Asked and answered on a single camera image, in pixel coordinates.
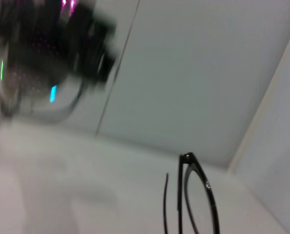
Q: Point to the black glasses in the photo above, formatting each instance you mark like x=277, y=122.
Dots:
x=209, y=192

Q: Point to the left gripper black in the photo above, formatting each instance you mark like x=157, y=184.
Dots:
x=96, y=44

